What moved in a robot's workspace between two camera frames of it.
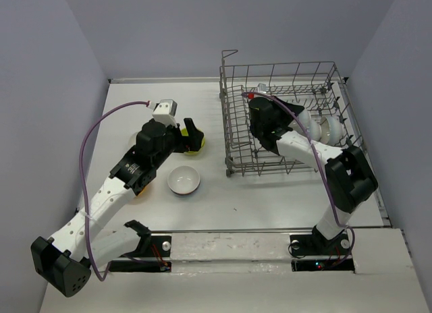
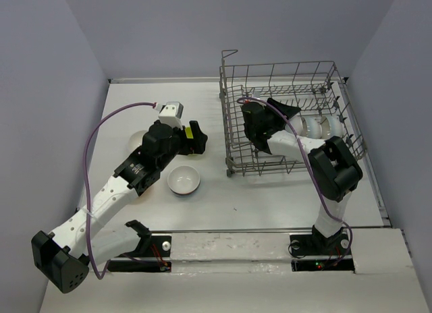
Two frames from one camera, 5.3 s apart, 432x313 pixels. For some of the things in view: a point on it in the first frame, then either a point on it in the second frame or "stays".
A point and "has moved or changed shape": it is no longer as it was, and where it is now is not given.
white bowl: (305, 118) has moved or changed shape
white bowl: (331, 130) stays
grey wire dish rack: (317, 85) stays
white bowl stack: (131, 139) stays
